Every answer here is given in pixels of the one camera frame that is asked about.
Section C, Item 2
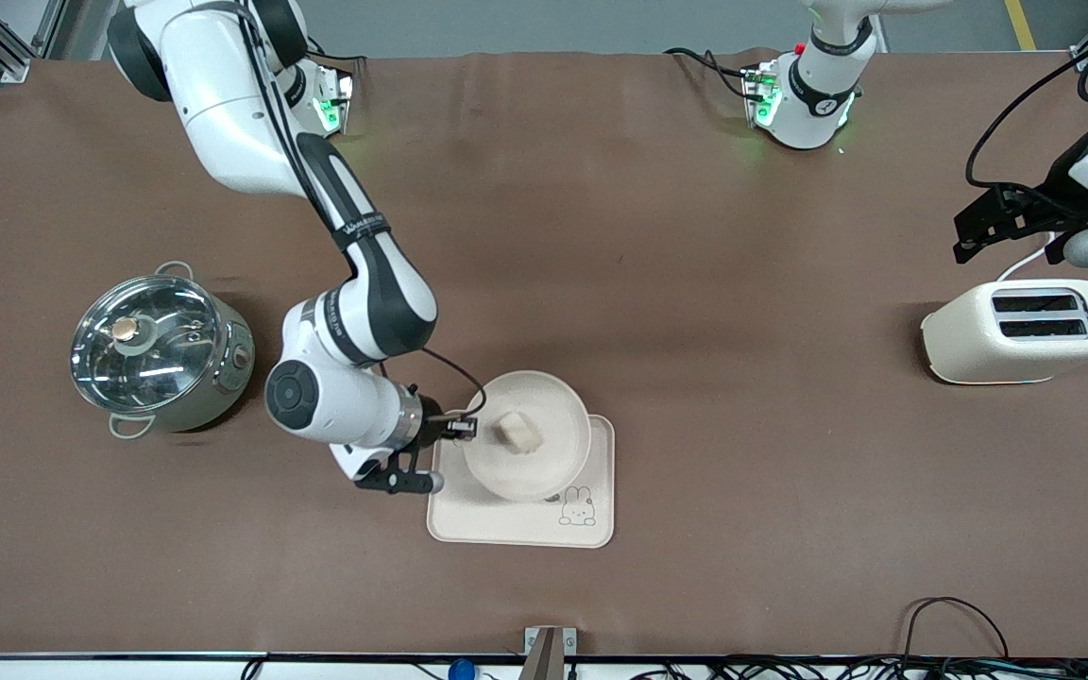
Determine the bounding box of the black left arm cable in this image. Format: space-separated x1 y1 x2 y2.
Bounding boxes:
966 28 1088 190

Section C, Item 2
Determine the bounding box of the steel pot with glass lid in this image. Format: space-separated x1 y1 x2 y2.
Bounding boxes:
70 262 256 440

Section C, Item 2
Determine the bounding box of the brown table mat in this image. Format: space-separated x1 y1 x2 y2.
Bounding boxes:
0 47 1088 659

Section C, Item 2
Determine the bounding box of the grey metal camera bracket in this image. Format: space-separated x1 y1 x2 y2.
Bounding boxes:
523 626 578 680

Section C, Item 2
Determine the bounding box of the cream rabbit print tray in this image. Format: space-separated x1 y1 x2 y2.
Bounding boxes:
426 414 617 550

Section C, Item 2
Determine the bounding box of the black cable bundle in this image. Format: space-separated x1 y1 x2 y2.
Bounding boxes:
629 655 1088 680

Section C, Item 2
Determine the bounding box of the cream two-slot toaster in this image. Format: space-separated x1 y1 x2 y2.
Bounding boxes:
920 278 1088 386

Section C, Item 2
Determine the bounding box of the round cream plate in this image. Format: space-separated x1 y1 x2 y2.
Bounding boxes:
462 370 592 502

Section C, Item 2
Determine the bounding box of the small white steamed bun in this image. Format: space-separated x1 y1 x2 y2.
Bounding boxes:
492 411 543 454

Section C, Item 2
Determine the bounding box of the white toaster power cable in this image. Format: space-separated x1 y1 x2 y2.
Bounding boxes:
995 233 1055 282

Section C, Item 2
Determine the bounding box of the glass pot lid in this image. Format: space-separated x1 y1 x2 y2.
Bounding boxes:
70 276 224 414

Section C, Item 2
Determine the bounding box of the looped black floor cable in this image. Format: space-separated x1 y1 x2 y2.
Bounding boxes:
898 596 1012 662

